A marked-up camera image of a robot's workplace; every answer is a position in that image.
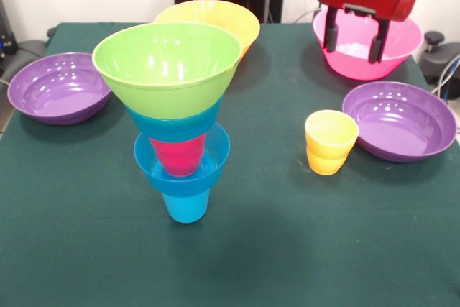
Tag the small black table clamp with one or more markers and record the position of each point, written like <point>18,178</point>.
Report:
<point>52,31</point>

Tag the grey rounded base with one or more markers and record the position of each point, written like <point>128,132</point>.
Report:
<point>30,51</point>

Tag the pink plastic bowl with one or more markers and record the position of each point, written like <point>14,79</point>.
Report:
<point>355,66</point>

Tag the blue plastic cup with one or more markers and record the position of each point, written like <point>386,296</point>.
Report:
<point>185,210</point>

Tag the yellow plastic cup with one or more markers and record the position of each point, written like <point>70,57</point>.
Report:
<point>327,159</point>

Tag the black clamp with knob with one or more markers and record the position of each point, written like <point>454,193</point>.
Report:
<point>440,57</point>

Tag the dark green tablecloth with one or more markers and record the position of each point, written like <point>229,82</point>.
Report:
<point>230,249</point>

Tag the purple plastic bowl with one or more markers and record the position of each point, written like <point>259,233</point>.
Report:
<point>54,95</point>
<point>399,131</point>

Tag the small blue plastic bowl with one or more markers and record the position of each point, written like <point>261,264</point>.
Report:
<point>183,184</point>
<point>172,127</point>

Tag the green plastic bowl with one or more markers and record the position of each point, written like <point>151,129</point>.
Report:
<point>161,95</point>

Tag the orange plastic bowl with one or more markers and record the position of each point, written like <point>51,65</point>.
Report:
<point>244,23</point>

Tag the red plastic cup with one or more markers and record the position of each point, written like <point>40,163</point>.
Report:
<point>178,159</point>

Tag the black equipment box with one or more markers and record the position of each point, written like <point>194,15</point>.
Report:
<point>6,41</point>

